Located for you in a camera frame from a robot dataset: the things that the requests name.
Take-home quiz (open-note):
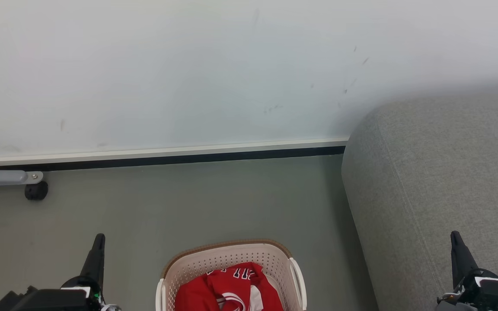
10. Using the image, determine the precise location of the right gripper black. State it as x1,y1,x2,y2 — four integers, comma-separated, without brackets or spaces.
435,231,498,311

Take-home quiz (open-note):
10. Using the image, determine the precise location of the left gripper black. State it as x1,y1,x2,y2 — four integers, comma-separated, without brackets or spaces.
61,234,122,311

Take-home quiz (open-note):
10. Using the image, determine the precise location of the red jersey with lettering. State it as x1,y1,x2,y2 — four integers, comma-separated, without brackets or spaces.
174,262,284,311

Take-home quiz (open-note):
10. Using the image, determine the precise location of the grey fabric sofa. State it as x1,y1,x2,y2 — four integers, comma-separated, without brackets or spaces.
341,89,498,311

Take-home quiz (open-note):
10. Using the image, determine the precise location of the black caster wheel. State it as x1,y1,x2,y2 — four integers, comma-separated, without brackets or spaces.
25,181,49,201

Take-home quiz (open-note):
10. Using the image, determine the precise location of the white and black baseboard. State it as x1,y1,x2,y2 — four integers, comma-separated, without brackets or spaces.
0,137,349,171

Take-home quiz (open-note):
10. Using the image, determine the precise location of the white perforated laundry basket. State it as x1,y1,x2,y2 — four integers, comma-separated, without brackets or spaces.
155,239,308,311

